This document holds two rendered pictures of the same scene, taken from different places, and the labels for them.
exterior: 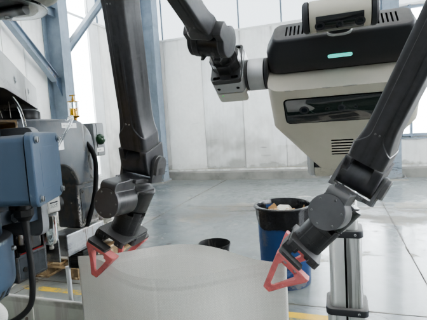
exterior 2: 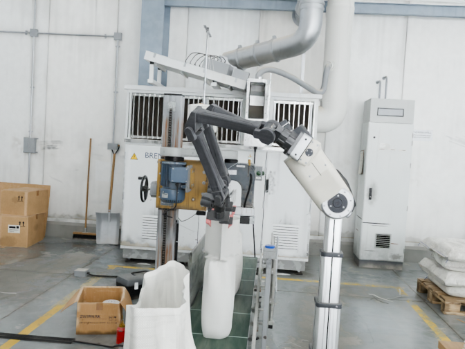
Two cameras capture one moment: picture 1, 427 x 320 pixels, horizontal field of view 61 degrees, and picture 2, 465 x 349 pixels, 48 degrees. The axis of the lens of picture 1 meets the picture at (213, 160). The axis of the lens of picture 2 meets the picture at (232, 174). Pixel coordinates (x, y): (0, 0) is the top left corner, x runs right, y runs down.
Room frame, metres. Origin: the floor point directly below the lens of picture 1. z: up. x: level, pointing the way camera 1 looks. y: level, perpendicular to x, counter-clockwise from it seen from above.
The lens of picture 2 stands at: (0.00, -2.79, 1.44)
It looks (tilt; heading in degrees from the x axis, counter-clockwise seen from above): 3 degrees down; 75
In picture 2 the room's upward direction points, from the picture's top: 3 degrees clockwise
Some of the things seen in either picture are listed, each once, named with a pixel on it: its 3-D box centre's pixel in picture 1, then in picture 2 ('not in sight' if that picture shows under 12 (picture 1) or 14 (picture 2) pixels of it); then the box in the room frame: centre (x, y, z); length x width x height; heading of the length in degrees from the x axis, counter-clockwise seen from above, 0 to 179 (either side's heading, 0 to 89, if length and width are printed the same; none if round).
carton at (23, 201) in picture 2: not in sight; (24, 201); (-0.88, 4.60, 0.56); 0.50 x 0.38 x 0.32; 63
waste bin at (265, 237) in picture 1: (284, 242); not in sight; (2.93, -0.54, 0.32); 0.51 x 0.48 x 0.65; 161
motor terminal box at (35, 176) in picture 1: (23, 177); (178, 176); (0.48, 0.25, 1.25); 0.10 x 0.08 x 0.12; 6
